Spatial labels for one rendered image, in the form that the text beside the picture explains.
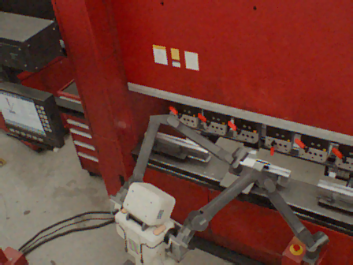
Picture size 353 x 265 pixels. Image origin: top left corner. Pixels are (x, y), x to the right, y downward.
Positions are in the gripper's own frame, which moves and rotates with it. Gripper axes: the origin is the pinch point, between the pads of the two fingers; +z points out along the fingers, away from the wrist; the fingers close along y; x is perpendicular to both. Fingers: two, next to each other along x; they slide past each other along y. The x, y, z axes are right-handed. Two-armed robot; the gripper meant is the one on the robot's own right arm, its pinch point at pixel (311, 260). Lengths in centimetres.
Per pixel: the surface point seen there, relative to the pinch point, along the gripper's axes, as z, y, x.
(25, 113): -77, -26, 165
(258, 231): 32, 12, 44
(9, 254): 43, -96, 208
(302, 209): -2.3, 24.9, 17.2
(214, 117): -43, 38, 79
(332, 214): -1.8, 30.0, 1.8
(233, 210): 19, 12, 61
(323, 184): -8.2, 42.0, 12.5
